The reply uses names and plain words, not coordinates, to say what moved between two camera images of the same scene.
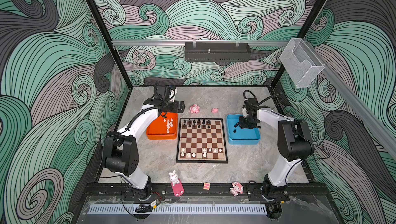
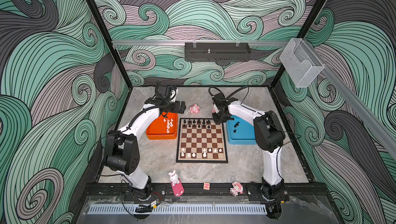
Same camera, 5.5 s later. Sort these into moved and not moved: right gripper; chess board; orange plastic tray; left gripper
Moved: right gripper
Not moved: left gripper; orange plastic tray; chess board
